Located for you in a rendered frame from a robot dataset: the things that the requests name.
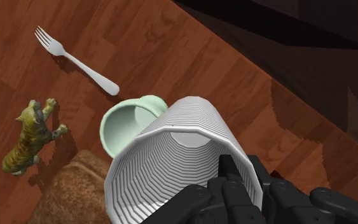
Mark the white fork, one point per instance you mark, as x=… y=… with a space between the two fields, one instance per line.
x=82 y=66

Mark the white ribbed cup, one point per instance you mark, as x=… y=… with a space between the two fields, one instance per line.
x=166 y=164

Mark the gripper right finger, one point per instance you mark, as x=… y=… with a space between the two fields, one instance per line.
x=336 y=204

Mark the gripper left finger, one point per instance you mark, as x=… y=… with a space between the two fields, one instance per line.
x=194 y=198

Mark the yellow-green striped tiger figure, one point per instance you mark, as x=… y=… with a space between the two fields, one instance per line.
x=30 y=139

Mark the mint green mug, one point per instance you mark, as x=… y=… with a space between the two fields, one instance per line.
x=119 y=127

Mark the brown bread loaf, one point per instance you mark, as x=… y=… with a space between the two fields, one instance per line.
x=73 y=192

